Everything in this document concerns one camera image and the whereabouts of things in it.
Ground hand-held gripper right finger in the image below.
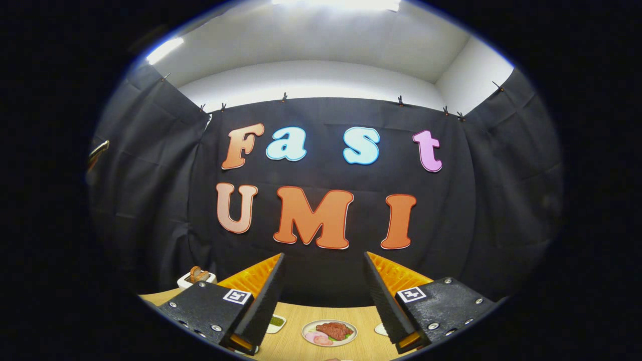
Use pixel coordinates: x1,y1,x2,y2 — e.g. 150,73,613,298
364,251,502,354

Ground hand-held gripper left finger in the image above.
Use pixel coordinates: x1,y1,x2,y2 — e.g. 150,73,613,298
158,252,285,355

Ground beige round plate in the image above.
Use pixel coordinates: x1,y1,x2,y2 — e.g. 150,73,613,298
301,319,358,347

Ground brown meat slices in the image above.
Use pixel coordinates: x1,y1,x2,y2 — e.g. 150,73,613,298
315,322,352,341

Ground pink ham slices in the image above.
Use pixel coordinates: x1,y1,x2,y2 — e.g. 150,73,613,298
305,330,334,346

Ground white toaster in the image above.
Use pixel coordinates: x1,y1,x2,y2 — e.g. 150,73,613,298
177,266,217,290

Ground row of cloth clips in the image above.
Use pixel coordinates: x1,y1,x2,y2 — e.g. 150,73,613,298
160,73,505,122

